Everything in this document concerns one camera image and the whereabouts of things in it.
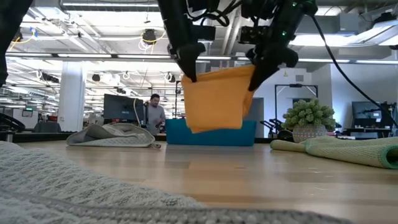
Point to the person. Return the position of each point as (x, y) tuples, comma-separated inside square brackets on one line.
[(155, 113)]

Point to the orange microfiber towel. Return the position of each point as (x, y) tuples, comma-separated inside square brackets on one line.
[(214, 99)]

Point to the white patterned plant pot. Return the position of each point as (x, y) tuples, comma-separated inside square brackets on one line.
[(308, 133)]

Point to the grey office chair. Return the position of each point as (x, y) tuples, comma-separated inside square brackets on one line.
[(46, 127)]

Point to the white building pillar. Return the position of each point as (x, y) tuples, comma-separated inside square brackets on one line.
[(72, 96)]

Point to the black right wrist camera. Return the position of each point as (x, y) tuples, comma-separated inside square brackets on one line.
[(253, 35)]

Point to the green microfiber towel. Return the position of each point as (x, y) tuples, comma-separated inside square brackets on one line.
[(342, 149)]

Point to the teal storage bin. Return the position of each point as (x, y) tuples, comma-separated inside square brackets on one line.
[(211, 140)]

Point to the green artificial plant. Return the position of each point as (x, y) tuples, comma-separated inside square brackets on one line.
[(309, 113)]

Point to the black desk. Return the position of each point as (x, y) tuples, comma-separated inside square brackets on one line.
[(367, 130)]

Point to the black computer monitor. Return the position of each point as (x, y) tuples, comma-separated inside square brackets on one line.
[(363, 109), (121, 107)]

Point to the grey door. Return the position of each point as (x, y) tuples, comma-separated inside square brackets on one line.
[(258, 109)]

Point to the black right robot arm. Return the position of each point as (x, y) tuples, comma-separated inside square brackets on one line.
[(298, 7)]

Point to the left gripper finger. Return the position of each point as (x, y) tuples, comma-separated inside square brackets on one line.
[(191, 59)]

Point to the black metal frame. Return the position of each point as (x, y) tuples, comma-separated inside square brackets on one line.
[(176, 99), (295, 85)]

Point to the grey waffle weave towel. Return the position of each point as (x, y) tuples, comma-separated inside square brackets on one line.
[(109, 137), (62, 186)]

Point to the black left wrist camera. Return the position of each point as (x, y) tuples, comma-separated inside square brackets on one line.
[(203, 33)]

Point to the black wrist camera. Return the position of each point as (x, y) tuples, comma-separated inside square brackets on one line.
[(253, 35), (203, 33)]

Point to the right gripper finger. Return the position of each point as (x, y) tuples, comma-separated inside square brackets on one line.
[(264, 70)]

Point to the black floor equipment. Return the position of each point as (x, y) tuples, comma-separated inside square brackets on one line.
[(273, 124)]

